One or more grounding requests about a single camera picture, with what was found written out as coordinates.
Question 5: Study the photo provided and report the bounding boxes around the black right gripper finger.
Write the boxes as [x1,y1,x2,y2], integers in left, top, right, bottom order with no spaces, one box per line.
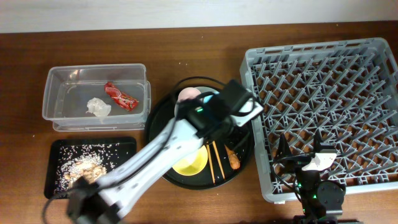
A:
[275,134,292,161]
[313,130,326,152]

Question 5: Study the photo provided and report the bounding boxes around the orange carrot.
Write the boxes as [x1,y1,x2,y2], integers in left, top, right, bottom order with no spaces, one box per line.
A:
[224,145,241,170]

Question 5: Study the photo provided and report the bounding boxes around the red snack wrapper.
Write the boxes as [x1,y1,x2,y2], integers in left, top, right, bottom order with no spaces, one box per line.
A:
[104,82,139,111]

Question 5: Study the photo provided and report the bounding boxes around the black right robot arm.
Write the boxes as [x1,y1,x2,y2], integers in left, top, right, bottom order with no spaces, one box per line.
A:
[271,130,346,224]

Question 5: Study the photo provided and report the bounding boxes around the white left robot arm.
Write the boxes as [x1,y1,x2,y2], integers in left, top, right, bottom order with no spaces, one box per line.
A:
[41,80,264,223]

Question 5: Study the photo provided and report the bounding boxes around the grey plastic dishwasher rack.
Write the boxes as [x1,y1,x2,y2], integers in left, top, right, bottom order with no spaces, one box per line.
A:
[240,38,397,203]

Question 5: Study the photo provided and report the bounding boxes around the clear plastic waste bin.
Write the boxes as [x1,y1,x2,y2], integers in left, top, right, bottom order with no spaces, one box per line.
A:
[42,63,151,132]

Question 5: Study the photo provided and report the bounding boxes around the light blue plastic cup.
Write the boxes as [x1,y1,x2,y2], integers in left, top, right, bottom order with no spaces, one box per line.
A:
[203,94,215,104]

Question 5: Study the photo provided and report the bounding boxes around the grey round plate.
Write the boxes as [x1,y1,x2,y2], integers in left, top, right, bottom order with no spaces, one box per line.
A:
[174,86,219,116]

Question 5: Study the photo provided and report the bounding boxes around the wooden chopstick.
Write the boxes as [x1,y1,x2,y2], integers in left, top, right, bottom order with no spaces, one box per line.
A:
[212,141,225,180]
[205,144,215,184]

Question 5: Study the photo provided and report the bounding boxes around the pink plastic cup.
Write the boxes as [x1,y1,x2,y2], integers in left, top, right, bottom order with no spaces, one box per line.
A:
[177,87,201,103]

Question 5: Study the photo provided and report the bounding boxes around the round black tray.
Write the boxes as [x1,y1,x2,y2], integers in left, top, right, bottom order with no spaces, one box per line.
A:
[145,95,254,190]

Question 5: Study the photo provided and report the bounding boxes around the yellow plastic bowl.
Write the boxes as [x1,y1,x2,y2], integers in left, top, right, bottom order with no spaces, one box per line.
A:
[172,146,208,176]

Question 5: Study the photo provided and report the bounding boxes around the crumpled white tissue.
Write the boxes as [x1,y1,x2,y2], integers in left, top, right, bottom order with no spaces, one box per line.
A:
[87,98,111,117]

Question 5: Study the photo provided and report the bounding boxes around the black rectangular food tray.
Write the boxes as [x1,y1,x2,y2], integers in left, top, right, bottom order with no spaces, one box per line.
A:
[44,137,136,198]

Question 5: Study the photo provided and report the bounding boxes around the food scraps and rice pile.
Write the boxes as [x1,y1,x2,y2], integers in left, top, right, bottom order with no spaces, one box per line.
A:
[54,143,119,193]

